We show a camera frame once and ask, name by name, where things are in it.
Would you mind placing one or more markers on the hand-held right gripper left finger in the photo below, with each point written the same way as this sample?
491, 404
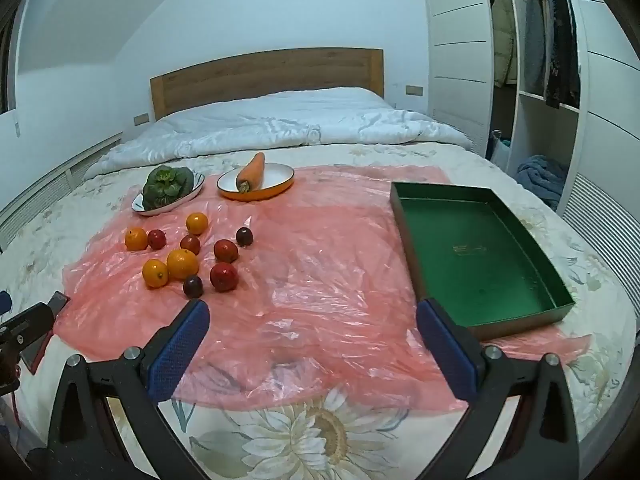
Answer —
180, 345

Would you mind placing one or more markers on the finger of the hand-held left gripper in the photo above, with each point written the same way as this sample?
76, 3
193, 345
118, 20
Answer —
4, 302
30, 325

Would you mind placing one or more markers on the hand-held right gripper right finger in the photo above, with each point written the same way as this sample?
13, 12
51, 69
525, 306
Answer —
445, 350

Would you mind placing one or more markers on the dark plum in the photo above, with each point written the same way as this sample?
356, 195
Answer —
244, 236
193, 286

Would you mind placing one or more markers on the red apple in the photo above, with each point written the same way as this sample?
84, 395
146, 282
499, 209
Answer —
157, 239
223, 276
190, 244
225, 250

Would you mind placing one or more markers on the large orange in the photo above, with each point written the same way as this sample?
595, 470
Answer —
182, 263

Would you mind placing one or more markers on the green tray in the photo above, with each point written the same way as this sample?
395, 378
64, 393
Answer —
475, 245

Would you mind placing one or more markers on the smartphone with red case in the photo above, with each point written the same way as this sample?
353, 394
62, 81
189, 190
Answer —
59, 304

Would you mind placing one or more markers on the white slatted panel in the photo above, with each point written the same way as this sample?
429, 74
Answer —
605, 230
50, 185

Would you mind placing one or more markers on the pink plastic sheet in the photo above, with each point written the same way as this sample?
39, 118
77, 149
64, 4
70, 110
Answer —
310, 260

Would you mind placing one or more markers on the green leafy vegetable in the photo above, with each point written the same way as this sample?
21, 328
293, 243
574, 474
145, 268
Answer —
167, 185

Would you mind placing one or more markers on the carrot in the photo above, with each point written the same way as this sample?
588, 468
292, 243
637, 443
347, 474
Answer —
250, 172

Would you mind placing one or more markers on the orange plate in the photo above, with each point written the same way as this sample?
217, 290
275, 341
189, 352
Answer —
272, 175

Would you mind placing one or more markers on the blue towel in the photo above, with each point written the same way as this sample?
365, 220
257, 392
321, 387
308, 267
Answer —
542, 175

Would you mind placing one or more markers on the white bag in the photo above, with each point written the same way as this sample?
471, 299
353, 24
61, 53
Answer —
500, 150

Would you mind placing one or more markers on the white duvet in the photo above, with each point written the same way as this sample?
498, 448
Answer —
280, 120

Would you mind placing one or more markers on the dark window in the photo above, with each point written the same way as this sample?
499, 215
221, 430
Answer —
6, 50

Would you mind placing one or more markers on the wooden headboard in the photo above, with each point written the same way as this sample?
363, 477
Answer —
260, 72

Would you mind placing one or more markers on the white wardrobe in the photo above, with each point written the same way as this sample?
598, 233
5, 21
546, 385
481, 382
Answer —
455, 35

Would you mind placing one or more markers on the beige jacket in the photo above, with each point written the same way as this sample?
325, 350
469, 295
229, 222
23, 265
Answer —
502, 35

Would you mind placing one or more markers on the dark hanging garment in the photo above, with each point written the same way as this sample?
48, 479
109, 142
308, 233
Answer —
562, 45

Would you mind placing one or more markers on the blue-grey hanging garment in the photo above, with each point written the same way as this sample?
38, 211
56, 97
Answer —
534, 30

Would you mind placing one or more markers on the wall socket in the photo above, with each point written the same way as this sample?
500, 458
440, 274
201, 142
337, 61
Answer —
414, 90
141, 119

